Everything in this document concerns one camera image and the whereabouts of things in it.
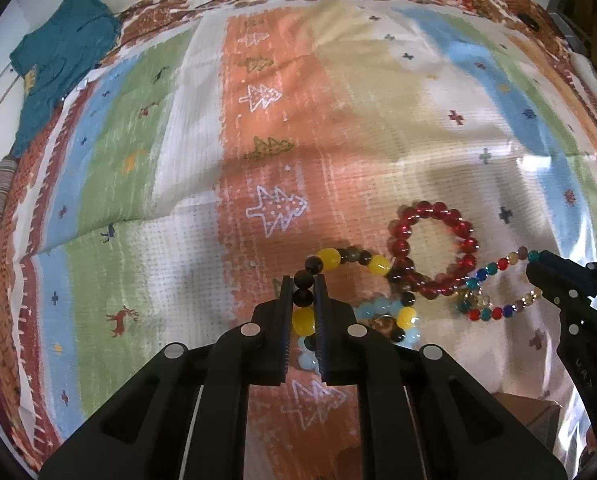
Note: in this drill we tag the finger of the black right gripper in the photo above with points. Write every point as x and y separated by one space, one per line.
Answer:
564 283

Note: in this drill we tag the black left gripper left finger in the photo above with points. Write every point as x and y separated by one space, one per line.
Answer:
183 415

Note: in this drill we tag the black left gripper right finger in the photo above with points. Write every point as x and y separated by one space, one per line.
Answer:
422 415

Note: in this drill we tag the striped colourful bed blanket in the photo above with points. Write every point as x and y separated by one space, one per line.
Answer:
179 185

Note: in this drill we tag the teal shirt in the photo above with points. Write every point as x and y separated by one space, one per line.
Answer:
55 57

